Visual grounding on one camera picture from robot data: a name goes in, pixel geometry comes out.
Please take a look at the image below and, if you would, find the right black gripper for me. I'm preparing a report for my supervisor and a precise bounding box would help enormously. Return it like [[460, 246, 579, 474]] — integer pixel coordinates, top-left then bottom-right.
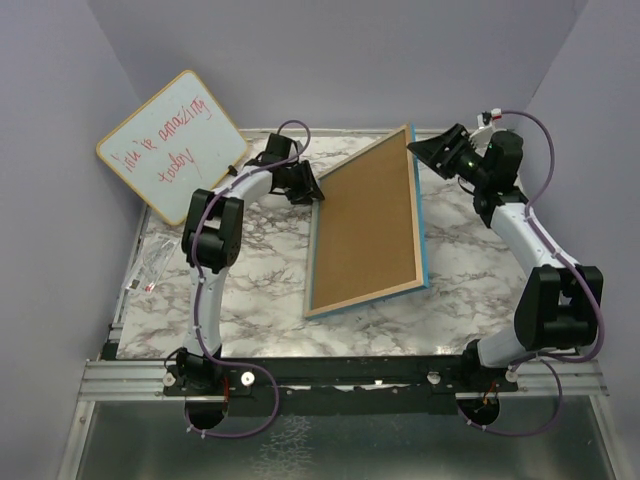
[[405, 124, 489, 188]]

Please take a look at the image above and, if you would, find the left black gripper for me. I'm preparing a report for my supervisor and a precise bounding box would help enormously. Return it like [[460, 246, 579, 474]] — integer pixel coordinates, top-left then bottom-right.
[[281, 161, 326, 206]]

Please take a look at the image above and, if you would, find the brown cardboard backing board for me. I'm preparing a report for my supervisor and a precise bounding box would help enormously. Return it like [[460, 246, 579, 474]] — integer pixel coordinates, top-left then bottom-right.
[[310, 130, 419, 309]]

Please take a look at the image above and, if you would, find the blue wooden photo frame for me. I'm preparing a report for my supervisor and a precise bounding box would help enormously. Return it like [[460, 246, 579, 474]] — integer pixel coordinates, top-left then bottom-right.
[[303, 123, 431, 320]]

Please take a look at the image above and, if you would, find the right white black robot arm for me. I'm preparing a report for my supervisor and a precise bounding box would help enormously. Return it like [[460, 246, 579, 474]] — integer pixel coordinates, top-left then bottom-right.
[[407, 124, 604, 391]]

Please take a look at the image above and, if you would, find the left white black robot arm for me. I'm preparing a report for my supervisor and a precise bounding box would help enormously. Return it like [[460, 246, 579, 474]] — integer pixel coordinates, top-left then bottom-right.
[[174, 131, 324, 395]]

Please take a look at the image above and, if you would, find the small whiteboard with red writing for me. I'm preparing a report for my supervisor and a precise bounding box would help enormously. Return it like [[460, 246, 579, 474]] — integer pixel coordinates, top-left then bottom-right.
[[96, 70, 248, 225]]

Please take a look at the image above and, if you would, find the plastic bag with hardware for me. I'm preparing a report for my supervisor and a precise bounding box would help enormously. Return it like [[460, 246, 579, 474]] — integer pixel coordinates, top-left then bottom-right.
[[124, 233, 179, 295]]

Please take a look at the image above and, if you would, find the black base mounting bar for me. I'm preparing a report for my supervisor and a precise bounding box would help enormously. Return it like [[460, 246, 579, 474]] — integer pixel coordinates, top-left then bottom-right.
[[163, 353, 517, 417]]

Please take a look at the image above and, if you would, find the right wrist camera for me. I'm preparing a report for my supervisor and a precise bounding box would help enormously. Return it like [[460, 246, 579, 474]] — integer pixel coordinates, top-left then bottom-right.
[[470, 108, 503, 148]]

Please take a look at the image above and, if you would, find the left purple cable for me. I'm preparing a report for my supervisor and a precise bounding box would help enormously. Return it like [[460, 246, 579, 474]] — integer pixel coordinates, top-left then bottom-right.
[[183, 119, 312, 441]]

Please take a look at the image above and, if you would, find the purple cable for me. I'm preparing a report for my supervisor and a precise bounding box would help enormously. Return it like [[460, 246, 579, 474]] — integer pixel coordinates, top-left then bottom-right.
[[457, 107, 609, 437], [183, 119, 312, 441]]

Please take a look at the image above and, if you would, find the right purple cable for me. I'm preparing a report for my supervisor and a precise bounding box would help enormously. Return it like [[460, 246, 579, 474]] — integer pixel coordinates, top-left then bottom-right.
[[457, 107, 609, 437]]

